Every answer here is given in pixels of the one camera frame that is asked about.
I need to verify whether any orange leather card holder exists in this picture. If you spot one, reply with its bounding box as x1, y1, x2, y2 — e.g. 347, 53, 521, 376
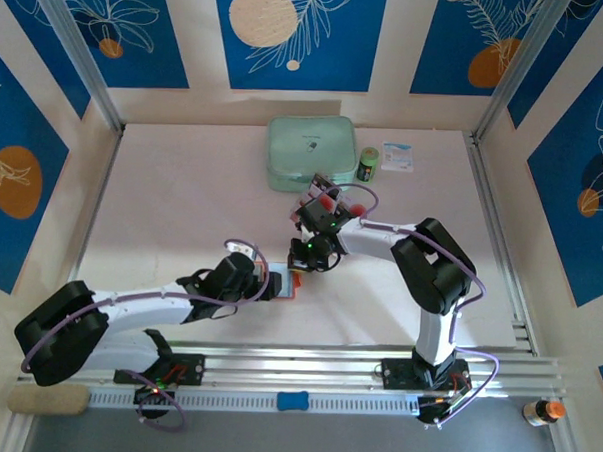
252, 260, 305, 306

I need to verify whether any credit card with red circle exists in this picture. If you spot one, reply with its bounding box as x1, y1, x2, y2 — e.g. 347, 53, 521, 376
311, 188, 342, 212
341, 197, 372, 221

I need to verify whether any black credit card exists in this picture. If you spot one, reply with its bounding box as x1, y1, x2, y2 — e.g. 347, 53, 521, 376
308, 172, 341, 194

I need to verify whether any mint green zip pouch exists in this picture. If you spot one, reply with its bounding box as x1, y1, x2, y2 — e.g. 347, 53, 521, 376
262, 111, 360, 195

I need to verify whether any blue bone-shaped clip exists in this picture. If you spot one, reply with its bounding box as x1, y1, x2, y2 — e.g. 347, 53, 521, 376
275, 390, 309, 413

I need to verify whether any white and blue packet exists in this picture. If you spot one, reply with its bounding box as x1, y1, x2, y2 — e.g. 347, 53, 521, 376
380, 141, 417, 174

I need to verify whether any beige foam block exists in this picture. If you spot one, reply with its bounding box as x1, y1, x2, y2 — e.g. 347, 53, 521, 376
6, 380, 91, 418

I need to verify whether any brown bottle orange cap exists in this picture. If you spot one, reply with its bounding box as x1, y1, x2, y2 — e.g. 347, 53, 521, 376
521, 398, 568, 429

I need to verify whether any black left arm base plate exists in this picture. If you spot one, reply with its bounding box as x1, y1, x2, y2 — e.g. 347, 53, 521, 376
112, 350, 207, 388

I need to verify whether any aluminium rail beam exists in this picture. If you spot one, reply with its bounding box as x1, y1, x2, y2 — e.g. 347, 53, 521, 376
17, 329, 570, 405

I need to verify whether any white slotted cable duct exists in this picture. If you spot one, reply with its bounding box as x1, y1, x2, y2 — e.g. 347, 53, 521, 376
86, 380, 421, 421

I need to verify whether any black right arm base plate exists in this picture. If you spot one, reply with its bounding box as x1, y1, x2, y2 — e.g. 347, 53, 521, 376
379, 357, 472, 395

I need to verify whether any aluminium table side rail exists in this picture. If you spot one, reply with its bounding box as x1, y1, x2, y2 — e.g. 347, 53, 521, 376
455, 132, 550, 357
49, 124, 125, 349

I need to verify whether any blue floral wall poster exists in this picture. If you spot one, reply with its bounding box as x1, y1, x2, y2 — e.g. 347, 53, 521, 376
208, 0, 390, 97
520, 43, 603, 309
0, 0, 97, 122
409, 0, 548, 101
49, 0, 194, 92
0, 42, 75, 298
505, 0, 603, 134

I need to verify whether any aluminium frame post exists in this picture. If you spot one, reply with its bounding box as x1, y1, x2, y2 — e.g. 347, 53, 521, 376
21, 0, 131, 133
470, 0, 576, 148

